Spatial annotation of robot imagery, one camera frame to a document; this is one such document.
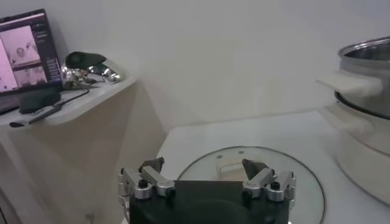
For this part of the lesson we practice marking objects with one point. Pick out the white side table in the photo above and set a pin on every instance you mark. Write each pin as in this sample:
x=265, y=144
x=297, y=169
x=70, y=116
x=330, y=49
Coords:
x=91, y=152

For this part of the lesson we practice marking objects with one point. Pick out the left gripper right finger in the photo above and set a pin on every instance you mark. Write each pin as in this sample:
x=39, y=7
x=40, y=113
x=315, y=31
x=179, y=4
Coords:
x=275, y=191

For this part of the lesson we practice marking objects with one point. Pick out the stainless steel steamer pot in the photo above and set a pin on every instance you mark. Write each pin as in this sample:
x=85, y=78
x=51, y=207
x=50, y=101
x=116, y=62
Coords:
x=374, y=100

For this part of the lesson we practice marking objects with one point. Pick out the round glass pot lid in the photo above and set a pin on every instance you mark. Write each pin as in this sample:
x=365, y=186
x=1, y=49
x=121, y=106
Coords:
x=289, y=170

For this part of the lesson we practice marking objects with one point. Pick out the open laptop with pink screen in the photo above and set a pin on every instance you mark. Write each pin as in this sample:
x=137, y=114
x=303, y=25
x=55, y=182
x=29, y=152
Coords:
x=27, y=51

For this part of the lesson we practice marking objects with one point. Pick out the cream electric cooker base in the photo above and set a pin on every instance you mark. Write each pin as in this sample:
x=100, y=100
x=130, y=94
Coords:
x=365, y=164

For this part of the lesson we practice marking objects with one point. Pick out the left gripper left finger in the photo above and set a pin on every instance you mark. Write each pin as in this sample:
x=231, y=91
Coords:
x=143, y=188

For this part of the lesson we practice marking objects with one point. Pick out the grey USB adapter stick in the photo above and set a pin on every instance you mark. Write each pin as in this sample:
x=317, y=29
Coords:
x=39, y=115

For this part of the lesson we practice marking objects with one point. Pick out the shiny chrome domed device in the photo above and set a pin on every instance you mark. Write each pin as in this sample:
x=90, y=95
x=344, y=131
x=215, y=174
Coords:
x=82, y=59

